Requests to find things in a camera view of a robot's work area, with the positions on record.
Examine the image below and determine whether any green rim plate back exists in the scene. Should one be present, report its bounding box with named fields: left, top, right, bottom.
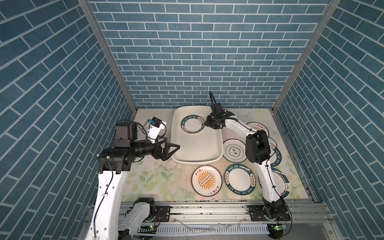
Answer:
left=181, top=115, right=205, bottom=134

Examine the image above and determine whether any green rim plate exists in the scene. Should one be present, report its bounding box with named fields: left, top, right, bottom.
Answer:
left=270, top=144, right=282, bottom=167
left=225, top=164, right=256, bottom=196
left=272, top=168, right=292, bottom=198
left=181, top=115, right=205, bottom=134

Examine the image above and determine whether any white plate green flower outline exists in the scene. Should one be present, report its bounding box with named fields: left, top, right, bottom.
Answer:
left=223, top=139, right=247, bottom=163

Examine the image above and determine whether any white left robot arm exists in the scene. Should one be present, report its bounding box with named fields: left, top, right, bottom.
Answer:
left=85, top=117, right=180, bottom=240

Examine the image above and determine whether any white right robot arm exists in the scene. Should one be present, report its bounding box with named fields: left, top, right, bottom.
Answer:
left=205, top=110, right=287, bottom=220

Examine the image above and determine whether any white plastic bin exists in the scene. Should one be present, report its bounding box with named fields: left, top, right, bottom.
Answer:
left=171, top=106, right=224, bottom=165

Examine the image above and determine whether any orange sunburst plate back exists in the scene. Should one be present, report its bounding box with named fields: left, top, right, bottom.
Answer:
left=247, top=122, right=270, bottom=136

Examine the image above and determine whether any orange sunburst plate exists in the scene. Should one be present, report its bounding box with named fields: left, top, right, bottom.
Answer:
left=247, top=122, right=270, bottom=136
left=191, top=165, right=223, bottom=197

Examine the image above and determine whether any orange sunburst plate front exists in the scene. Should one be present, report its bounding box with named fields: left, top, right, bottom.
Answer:
left=191, top=165, right=223, bottom=197

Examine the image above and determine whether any green rim plate front centre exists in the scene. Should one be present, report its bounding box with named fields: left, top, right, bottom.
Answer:
left=225, top=164, right=256, bottom=196

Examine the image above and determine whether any green rim plate front right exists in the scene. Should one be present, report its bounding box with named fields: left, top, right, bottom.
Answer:
left=272, top=168, right=292, bottom=198

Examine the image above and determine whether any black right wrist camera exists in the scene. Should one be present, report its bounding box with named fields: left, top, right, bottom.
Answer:
left=212, top=103, right=224, bottom=115

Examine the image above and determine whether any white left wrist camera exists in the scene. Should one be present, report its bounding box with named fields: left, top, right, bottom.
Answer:
left=147, top=117, right=167, bottom=144

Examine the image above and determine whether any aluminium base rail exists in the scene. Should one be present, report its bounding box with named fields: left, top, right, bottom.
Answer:
left=80, top=199, right=343, bottom=240

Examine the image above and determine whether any aluminium corner frame left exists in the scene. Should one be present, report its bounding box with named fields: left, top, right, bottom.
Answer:
left=78, top=0, right=138, bottom=115

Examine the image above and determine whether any aluminium corner frame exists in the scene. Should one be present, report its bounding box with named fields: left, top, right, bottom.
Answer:
left=78, top=0, right=138, bottom=115
left=272, top=0, right=341, bottom=114

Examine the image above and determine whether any aluminium corner frame right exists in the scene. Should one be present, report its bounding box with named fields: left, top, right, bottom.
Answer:
left=272, top=0, right=341, bottom=114

